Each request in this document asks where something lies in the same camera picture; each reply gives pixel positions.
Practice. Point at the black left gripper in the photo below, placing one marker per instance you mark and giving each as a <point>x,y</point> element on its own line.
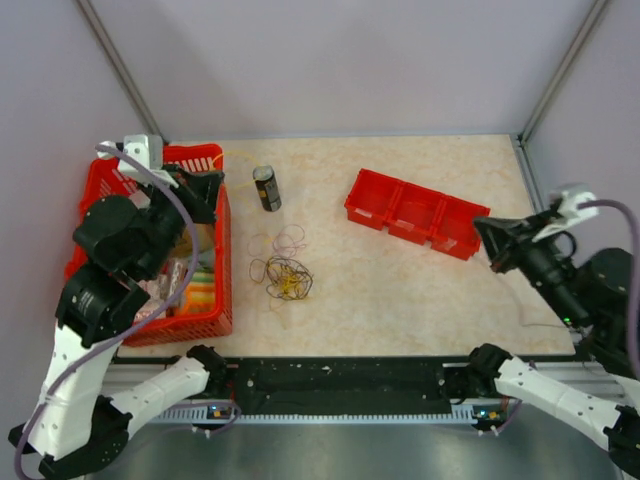
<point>203,190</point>

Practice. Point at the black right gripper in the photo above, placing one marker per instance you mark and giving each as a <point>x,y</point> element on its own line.
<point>507,238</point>

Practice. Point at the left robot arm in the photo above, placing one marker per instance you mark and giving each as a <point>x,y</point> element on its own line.
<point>76,429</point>

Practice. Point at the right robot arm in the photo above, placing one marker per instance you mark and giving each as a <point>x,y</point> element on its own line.
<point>592,301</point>

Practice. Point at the black drink can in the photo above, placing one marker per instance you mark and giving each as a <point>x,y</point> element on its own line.
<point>266,184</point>

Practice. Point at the red three-compartment bin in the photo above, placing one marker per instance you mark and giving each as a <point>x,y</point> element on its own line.
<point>415,213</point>

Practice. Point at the pink snack packet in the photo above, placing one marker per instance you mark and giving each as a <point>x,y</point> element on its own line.
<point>163,287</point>

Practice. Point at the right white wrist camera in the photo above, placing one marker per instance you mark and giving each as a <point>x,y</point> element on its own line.
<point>568,208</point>

